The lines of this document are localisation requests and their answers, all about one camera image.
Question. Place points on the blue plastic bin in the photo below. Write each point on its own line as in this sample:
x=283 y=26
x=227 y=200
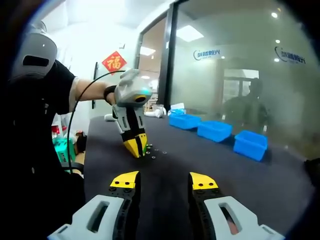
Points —
x=185 y=121
x=250 y=145
x=214 y=130

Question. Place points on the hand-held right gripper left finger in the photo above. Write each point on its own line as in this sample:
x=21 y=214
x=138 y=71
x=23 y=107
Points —
x=115 y=210

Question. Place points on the grey chest device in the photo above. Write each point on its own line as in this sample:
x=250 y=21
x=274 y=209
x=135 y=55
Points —
x=37 y=47

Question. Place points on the tissue pack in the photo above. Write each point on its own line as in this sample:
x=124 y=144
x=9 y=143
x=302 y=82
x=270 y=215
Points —
x=178 y=110

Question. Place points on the black bag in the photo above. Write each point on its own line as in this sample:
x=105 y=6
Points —
x=81 y=142

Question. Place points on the black glass wall frame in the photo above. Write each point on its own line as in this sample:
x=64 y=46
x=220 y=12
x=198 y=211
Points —
x=171 y=55

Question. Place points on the black chair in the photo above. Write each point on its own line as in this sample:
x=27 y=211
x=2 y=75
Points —
x=75 y=166

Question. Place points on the red paper wall decoration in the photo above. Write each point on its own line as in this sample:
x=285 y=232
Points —
x=114 y=63

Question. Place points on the black vertical bar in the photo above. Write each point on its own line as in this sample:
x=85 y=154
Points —
x=95 y=72

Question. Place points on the green bag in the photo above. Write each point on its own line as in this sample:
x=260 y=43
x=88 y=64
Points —
x=60 y=150

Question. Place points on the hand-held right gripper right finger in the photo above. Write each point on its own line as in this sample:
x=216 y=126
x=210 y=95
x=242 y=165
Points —
x=215 y=212

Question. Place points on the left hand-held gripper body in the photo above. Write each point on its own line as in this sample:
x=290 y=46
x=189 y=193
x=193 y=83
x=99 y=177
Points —
x=131 y=88

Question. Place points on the screws nuts and washers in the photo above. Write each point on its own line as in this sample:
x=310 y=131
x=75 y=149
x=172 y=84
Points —
x=148 y=152

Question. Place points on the person in black shirt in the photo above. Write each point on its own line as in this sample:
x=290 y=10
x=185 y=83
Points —
x=37 y=137

